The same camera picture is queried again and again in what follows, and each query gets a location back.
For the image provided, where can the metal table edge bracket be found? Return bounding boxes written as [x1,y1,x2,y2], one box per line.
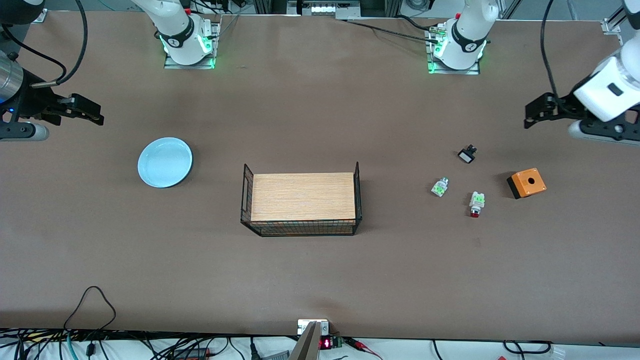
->
[297,319,330,337]

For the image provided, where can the black cable on table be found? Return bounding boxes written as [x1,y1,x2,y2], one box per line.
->
[342,15,442,45]

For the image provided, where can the aluminium frame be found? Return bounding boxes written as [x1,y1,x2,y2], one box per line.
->
[252,0,402,20]

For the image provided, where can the black wire mesh basket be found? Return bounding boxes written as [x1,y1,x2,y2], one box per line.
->
[240,161,363,238]

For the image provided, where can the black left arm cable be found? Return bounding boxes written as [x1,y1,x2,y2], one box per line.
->
[541,0,561,101]

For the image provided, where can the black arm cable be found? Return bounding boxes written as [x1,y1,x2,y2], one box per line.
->
[0,25,68,83]
[541,0,561,101]
[30,0,90,88]

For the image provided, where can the black thin cable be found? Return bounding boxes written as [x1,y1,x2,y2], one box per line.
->
[502,340,553,355]

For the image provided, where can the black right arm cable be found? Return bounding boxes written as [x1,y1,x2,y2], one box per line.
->
[0,25,68,83]
[30,0,90,88]

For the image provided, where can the black looped cable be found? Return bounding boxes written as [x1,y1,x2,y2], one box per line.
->
[63,286,117,333]

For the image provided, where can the light wooden board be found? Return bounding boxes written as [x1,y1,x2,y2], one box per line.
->
[250,172,357,222]

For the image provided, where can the red push button switch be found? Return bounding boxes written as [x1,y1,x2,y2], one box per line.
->
[468,191,487,218]

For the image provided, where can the red wire leads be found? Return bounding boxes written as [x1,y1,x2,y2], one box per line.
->
[347,338,383,360]

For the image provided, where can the orange button enclosure box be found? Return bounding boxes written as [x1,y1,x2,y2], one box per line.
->
[506,168,547,200]

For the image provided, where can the grey camera stand pole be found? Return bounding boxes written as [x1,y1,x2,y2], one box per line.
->
[289,321,322,360]

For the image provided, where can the light blue round plate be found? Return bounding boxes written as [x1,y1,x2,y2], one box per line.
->
[137,137,194,189]

